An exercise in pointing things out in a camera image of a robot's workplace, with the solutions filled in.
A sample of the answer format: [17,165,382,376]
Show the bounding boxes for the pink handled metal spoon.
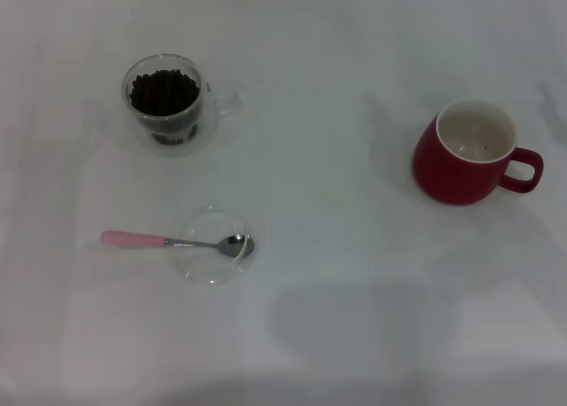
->
[100,230,257,259]

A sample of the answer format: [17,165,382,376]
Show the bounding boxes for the clear double-wall glass cup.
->
[121,53,244,159]

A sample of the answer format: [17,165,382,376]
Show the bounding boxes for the red ceramic mug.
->
[412,98,545,207]

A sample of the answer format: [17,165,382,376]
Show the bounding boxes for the coffee beans pile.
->
[128,67,200,146]

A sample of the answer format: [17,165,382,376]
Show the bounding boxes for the clear glass saucer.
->
[173,205,258,287]

